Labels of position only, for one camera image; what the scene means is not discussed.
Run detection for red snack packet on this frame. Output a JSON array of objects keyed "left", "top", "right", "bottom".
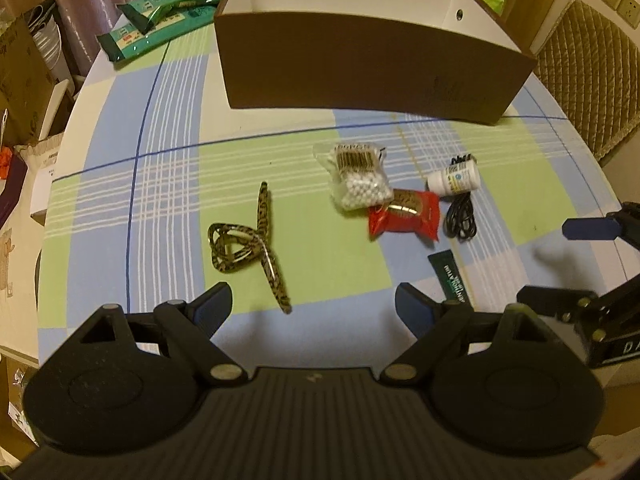
[{"left": 368, "top": 188, "right": 442, "bottom": 244}]

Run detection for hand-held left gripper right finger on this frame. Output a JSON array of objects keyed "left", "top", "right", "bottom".
[{"left": 380, "top": 281, "right": 557, "bottom": 385}]

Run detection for dark green sachet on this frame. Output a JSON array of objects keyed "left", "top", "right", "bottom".
[{"left": 427, "top": 249, "right": 474, "bottom": 306}]

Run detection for quilted beige chair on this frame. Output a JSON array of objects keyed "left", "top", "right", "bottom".
[{"left": 531, "top": 0, "right": 640, "bottom": 164}]

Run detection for stack of white bowls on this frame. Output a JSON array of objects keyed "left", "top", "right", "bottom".
[{"left": 27, "top": 3, "right": 64, "bottom": 81}]

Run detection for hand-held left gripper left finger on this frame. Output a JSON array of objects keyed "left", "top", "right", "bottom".
[{"left": 79, "top": 281, "right": 249, "bottom": 387}]

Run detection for brown wooden panel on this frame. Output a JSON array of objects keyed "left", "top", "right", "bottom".
[{"left": 500, "top": 0, "right": 574, "bottom": 57}]

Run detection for dark wooden box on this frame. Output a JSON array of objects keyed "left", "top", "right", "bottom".
[{"left": 0, "top": 155, "right": 26, "bottom": 229}]

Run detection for plaid tablecloth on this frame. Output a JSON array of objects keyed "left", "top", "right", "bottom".
[{"left": 35, "top": 10, "right": 640, "bottom": 392}]

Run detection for green wet wipe packet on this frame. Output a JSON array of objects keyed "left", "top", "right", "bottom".
[
  {"left": 96, "top": 7, "right": 217, "bottom": 65},
  {"left": 116, "top": 0, "right": 227, "bottom": 35}
]

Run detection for brown cardboard box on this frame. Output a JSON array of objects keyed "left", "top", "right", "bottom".
[{"left": 213, "top": 0, "right": 539, "bottom": 127}]

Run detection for leopard print hair clip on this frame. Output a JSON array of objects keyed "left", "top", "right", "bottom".
[{"left": 207, "top": 181, "right": 294, "bottom": 315}]

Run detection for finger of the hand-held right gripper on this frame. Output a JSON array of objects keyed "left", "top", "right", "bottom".
[
  {"left": 516, "top": 284, "right": 602, "bottom": 324},
  {"left": 561, "top": 201, "right": 640, "bottom": 250}
]

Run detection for black usb cable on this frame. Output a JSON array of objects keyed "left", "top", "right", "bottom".
[{"left": 443, "top": 152, "right": 479, "bottom": 242}]

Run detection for white pill bottle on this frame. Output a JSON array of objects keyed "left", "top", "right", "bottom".
[{"left": 425, "top": 159, "right": 482, "bottom": 197}]

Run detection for cotton swab bag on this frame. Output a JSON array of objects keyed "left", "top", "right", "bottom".
[{"left": 313, "top": 142, "right": 394, "bottom": 216}]

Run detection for brown cardboard carton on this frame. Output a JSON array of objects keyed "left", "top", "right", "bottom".
[{"left": 0, "top": 0, "right": 76, "bottom": 147}]

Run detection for white cardboard box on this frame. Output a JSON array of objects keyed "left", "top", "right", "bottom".
[{"left": 29, "top": 132, "right": 66, "bottom": 226}]

